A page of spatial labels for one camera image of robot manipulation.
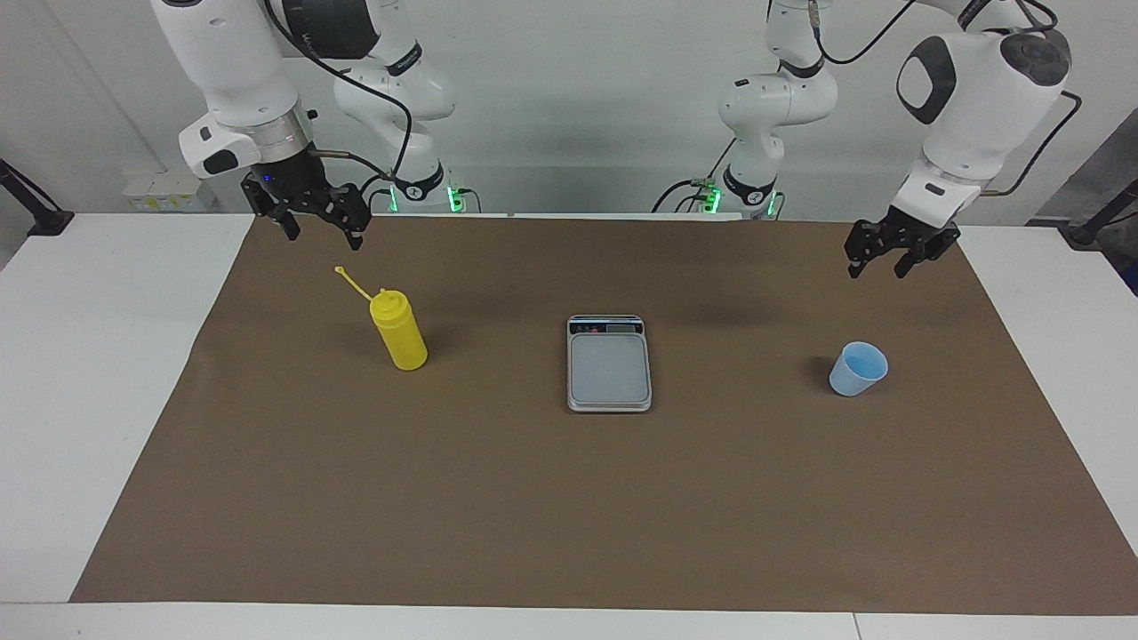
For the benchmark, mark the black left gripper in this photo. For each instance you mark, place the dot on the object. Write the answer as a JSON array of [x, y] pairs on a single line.
[[920, 224]]

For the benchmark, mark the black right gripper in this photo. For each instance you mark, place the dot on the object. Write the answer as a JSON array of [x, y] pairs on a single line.
[[289, 178]]

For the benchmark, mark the blue plastic cup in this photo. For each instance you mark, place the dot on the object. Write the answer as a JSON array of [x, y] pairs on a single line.
[[856, 373]]

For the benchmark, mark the yellow squeeze seasoning bottle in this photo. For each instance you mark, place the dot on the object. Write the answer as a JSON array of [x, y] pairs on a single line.
[[400, 333]]

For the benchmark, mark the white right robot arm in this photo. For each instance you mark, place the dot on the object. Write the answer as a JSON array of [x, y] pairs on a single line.
[[222, 71]]

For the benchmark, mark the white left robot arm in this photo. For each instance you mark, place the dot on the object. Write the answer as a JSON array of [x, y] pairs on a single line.
[[969, 98]]

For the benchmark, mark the silver digital kitchen scale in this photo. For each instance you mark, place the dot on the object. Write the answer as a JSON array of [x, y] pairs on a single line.
[[609, 369]]

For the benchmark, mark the black clamp stand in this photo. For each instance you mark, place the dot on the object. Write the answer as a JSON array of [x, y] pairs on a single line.
[[1102, 218], [40, 218]]

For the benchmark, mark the brown paper table mat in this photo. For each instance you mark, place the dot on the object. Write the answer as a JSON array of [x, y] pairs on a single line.
[[533, 498]]

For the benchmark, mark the white wall socket box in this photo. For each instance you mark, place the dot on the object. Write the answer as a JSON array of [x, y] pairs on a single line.
[[169, 191]]

